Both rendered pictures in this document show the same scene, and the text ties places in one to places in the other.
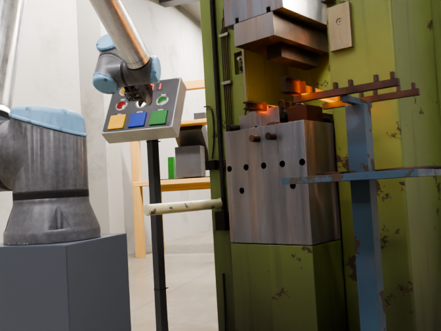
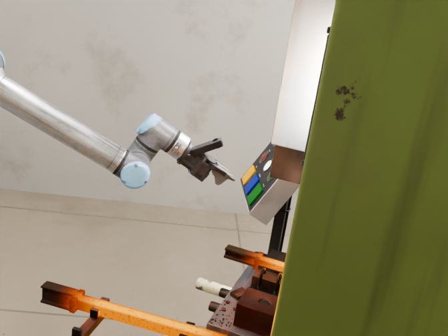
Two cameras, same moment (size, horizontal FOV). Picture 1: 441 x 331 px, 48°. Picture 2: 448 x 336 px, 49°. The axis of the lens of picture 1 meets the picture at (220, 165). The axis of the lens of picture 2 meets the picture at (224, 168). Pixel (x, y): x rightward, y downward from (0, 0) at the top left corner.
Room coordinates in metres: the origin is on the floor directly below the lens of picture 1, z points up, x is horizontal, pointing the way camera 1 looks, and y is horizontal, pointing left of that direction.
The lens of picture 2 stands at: (1.34, -1.24, 1.67)
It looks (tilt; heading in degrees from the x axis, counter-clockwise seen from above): 19 degrees down; 67
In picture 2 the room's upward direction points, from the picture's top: 8 degrees clockwise
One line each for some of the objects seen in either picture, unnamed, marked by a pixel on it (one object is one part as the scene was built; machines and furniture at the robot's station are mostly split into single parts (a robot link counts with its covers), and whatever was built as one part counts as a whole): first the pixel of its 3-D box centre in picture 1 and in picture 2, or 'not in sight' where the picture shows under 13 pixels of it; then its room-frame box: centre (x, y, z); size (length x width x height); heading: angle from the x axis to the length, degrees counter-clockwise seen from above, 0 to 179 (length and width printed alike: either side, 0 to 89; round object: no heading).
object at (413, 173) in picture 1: (362, 176); not in sight; (1.51, -0.43, 0.70); 0.40 x 0.30 x 0.02; 54
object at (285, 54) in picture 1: (294, 57); not in sight; (2.13, -0.35, 1.24); 0.30 x 0.07 x 0.06; 138
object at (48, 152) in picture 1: (45, 150); not in sight; (1.03, 0.36, 0.79); 0.17 x 0.15 x 0.18; 77
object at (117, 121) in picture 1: (117, 122); (249, 175); (2.18, 0.44, 1.01); 0.07 x 0.05 x 0.07; 73
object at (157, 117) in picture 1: (159, 118); (256, 195); (2.12, 0.25, 1.01); 0.07 x 0.05 x 0.07; 73
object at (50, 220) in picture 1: (52, 215); not in sight; (1.03, 0.35, 0.65); 0.19 x 0.19 x 0.10
